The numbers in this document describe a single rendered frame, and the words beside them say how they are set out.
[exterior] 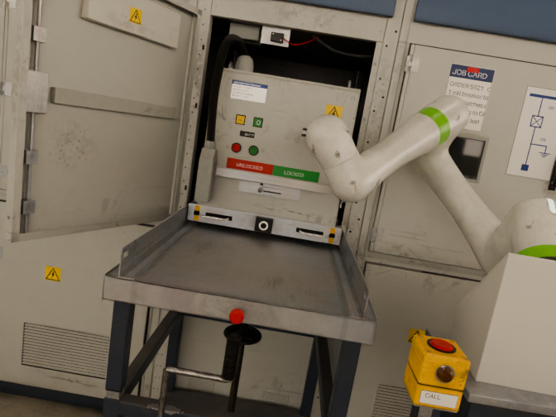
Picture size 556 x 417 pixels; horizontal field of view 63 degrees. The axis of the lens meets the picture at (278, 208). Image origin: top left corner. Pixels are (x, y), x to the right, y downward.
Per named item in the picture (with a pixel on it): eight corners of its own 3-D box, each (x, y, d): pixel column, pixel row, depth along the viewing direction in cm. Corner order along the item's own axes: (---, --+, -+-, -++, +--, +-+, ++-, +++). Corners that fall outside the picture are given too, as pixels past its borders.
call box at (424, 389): (458, 414, 77) (472, 361, 76) (412, 406, 78) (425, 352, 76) (443, 388, 85) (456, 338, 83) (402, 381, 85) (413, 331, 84)
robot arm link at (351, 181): (400, 119, 134) (428, 107, 124) (418, 154, 135) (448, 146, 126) (313, 174, 117) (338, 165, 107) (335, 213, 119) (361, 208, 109)
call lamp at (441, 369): (455, 389, 75) (459, 371, 75) (434, 385, 75) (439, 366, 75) (452, 384, 77) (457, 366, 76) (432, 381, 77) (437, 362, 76)
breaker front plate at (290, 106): (333, 231, 156) (360, 91, 147) (196, 208, 157) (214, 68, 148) (333, 230, 157) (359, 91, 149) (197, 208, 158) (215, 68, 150)
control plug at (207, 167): (208, 203, 146) (215, 150, 143) (193, 201, 146) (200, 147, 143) (213, 199, 154) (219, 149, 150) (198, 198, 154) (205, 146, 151)
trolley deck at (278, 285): (373, 346, 100) (378, 320, 99) (102, 299, 102) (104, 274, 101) (344, 260, 167) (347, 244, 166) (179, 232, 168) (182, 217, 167)
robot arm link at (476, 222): (520, 278, 134) (422, 147, 159) (555, 252, 121) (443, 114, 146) (486, 292, 130) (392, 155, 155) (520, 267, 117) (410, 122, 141)
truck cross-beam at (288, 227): (339, 245, 156) (342, 228, 155) (186, 219, 157) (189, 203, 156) (337, 242, 161) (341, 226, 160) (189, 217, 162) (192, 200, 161)
